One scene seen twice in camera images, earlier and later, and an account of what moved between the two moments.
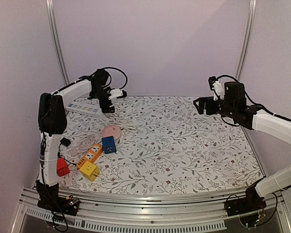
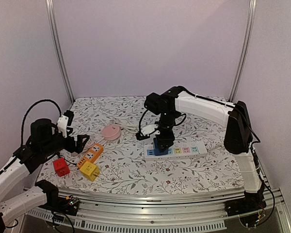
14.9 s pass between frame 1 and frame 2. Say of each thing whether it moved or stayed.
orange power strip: stayed
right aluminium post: stayed
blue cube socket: moved
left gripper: moved
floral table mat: stayed
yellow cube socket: stayed
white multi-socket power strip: moved
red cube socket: stayed
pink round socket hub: stayed
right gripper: moved
